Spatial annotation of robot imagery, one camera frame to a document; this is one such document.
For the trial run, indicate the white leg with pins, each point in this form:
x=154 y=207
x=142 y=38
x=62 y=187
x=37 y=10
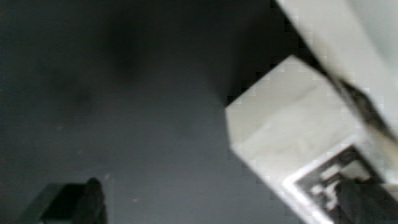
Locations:
x=309 y=139

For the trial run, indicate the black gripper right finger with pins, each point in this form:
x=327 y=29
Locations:
x=366 y=203

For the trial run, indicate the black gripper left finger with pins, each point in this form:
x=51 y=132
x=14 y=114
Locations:
x=67 y=204

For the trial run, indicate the white square table top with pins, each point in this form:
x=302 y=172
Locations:
x=334 y=37

